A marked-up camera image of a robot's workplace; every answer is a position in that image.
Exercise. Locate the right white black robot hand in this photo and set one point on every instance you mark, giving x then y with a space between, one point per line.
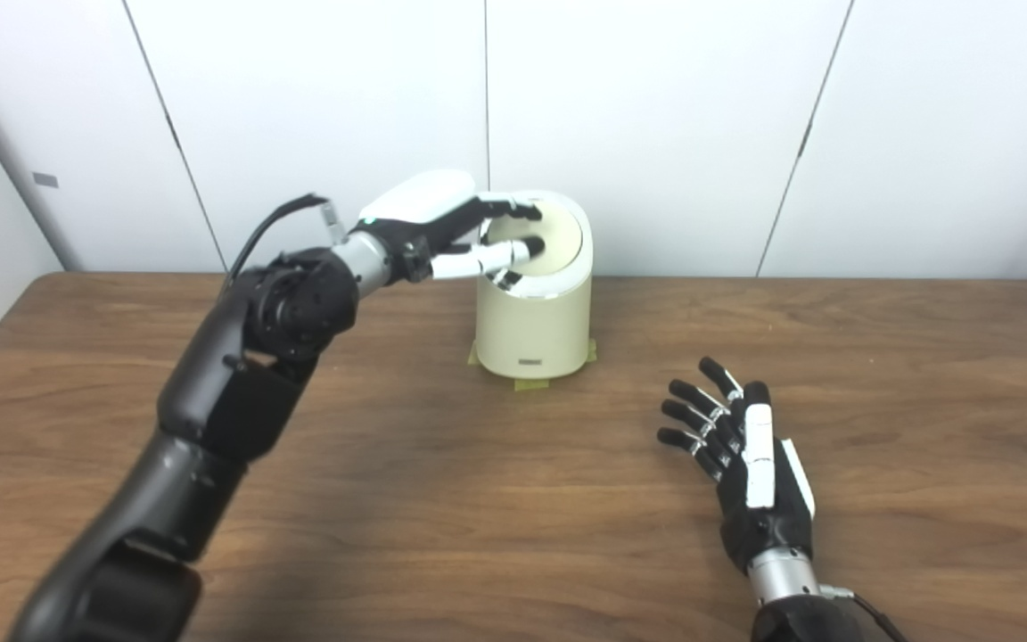
759 464

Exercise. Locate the cream-colored bin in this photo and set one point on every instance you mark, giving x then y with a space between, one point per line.
531 325

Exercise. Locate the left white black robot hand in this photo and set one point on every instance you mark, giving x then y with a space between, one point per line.
424 201

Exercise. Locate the round cream bin lid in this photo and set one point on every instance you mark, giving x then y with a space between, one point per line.
562 241

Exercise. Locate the small grey wall sticker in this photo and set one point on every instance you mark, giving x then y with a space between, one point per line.
45 179

